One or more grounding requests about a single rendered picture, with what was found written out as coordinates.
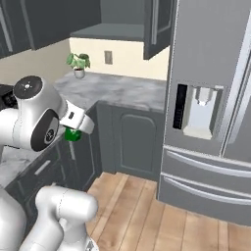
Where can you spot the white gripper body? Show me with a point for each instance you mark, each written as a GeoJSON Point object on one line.
{"type": "Point", "coordinates": [85, 125]}

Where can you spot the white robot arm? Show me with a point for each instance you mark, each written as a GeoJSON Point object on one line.
{"type": "Point", "coordinates": [31, 111]}

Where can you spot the dark grey corner base cabinet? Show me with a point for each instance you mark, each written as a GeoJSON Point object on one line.
{"type": "Point", "coordinates": [108, 140]}

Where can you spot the dark grey base cabinet run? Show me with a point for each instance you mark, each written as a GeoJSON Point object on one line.
{"type": "Point", "coordinates": [81, 163]}

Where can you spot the dark grey arched cabinet door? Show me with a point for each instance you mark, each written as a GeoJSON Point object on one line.
{"type": "Point", "coordinates": [139, 143]}

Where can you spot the open dark grey cabinet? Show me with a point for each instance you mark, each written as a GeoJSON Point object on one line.
{"type": "Point", "coordinates": [111, 31]}

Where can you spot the dark grey open cabinet door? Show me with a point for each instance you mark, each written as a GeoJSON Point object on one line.
{"type": "Point", "coordinates": [161, 32]}

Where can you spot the green carton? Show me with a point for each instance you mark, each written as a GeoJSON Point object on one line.
{"type": "Point", "coordinates": [72, 135]}

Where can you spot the green plant in white pot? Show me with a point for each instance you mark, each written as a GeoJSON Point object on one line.
{"type": "Point", "coordinates": [79, 63]}

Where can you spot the black appliance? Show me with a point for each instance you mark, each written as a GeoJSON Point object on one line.
{"type": "Point", "coordinates": [7, 96]}

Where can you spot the grey steel fridge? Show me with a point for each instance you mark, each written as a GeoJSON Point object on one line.
{"type": "Point", "coordinates": [202, 65]}

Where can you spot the grey wall socket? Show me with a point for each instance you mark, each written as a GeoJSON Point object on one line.
{"type": "Point", "coordinates": [108, 57]}

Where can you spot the dark grey wall cabinets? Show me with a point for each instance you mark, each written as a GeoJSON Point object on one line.
{"type": "Point", "coordinates": [55, 19]}

